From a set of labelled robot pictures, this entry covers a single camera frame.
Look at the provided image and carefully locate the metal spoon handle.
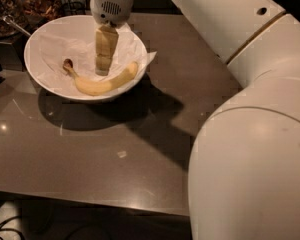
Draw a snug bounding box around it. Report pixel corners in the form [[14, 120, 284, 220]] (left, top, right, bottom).
[[3, 15, 31, 37]]

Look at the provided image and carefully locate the black cable on floor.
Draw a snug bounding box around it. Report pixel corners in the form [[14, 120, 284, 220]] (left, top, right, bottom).
[[0, 215, 28, 240]]

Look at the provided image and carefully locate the yellow banana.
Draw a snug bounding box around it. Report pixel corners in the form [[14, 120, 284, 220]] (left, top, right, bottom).
[[63, 59, 138, 96]]

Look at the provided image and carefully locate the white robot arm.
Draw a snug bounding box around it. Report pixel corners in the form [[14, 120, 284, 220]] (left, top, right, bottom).
[[172, 0, 300, 240]]

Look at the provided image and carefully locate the white ceramic bowl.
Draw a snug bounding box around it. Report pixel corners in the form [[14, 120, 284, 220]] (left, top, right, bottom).
[[22, 15, 148, 104]]

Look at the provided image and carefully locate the black wire holder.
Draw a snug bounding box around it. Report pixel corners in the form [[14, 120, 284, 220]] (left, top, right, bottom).
[[62, 2, 85, 16]]

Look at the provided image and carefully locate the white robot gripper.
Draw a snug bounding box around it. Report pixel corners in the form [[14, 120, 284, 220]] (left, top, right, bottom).
[[90, 0, 134, 76]]

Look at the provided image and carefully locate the dark snack bowl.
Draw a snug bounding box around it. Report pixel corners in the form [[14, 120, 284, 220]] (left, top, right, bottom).
[[21, 0, 63, 21]]

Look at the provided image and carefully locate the white crumpled paper liner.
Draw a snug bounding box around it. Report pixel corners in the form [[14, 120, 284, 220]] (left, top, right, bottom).
[[36, 18, 157, 97]]

